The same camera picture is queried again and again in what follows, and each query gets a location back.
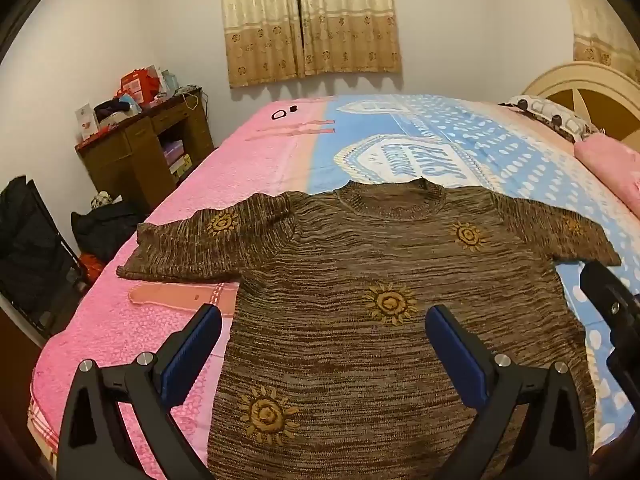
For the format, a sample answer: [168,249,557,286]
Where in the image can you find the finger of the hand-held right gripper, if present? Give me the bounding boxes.
[580,260,640,328]

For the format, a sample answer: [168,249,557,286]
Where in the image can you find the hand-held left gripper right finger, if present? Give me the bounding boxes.
[425,304,598,480]

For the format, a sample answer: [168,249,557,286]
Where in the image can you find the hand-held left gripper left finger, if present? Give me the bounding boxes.
[59,303,223,480]

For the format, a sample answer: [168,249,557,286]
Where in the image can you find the brown knit sun-print sweater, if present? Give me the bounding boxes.
[116,177,622,480]

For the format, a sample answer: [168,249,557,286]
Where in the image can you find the pink pillow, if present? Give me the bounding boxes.
[574,132,640,206]

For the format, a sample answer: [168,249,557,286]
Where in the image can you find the red cloth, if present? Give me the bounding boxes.
[79,255,106,283]

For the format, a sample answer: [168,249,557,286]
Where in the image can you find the black bag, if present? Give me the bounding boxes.
[71,200,146,263]

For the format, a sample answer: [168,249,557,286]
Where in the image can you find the pink and blue printed blanket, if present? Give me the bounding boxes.
[30,92,640,480]

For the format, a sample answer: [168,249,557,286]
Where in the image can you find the brown and white patterned pillow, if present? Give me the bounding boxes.
[507,95,601,142]

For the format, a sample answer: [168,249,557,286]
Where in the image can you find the black suitcase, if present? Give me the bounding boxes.
[0,176,88,338]

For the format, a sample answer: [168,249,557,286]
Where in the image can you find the dark wooden desk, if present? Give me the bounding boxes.
[75,87,216,211]

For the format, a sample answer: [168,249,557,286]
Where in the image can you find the cream wooden headboard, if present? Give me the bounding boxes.
[522,61,640,143]

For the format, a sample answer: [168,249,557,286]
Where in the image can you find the white card box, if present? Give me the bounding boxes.
[75,102,98,142]

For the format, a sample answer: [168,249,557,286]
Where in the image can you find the dark cloth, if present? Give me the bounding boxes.
[94,99,136,116]

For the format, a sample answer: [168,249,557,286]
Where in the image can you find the beige patterned curtain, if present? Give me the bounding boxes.
[565,0,640,68]
[217,0,403,90]

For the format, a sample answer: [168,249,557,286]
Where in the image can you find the red box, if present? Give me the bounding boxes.
[120,67,161,103]

